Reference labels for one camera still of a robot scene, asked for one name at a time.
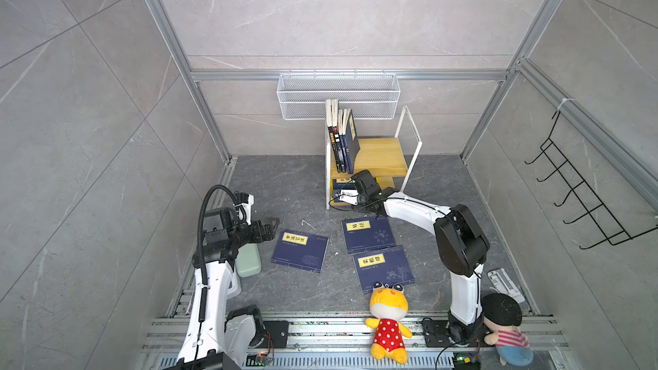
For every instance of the black wire hook rack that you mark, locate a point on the black wire hook rack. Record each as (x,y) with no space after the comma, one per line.
(582,194)

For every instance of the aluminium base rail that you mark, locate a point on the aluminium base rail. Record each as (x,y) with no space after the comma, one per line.
(334,341)

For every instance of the yellow cartoon book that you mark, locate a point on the yellow cartoon book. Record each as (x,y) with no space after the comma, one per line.
(356,191)

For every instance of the blue book hidden under Lunyu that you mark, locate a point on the blue book hidden under Lunyu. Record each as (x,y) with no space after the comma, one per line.
(300,250)

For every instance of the pale green case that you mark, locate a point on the pale green case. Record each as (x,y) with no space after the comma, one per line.
(248,261)

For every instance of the black wolf cover book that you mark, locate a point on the black wolf cover book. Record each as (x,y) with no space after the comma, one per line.
(338,141)

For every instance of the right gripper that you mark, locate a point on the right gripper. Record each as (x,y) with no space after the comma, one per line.
(357,206)

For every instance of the striped plush doll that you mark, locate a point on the striped plush doll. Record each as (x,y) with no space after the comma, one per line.
(503,317)

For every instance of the white remote-like device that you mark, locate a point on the white remote-like device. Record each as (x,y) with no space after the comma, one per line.
(503,283)

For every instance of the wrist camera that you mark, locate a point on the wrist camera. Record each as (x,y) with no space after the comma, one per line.
(347,198)
(244,206)

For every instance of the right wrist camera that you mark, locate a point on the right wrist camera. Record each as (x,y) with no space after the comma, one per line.
(347,198)

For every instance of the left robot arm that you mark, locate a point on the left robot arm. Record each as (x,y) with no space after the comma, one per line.
(216,338)

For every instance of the yellow plush toy red dress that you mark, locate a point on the yellow plush toy red dress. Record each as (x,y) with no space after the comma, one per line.
(388,306)

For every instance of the blue book Lunyu label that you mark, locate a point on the blue book Lunyu label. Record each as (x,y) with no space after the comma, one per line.
(353,142)

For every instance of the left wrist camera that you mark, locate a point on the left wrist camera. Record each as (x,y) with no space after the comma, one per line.
(244,206)

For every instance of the white wooden two-tier shelf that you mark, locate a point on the white wooden two-tier shelf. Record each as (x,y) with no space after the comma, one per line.
(383,157)

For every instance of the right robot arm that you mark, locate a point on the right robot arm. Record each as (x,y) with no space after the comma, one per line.
(461,243)

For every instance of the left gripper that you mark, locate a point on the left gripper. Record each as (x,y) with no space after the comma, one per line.
(256,236)

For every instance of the purple blue book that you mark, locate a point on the purple blue book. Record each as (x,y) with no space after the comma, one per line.
(388,266)

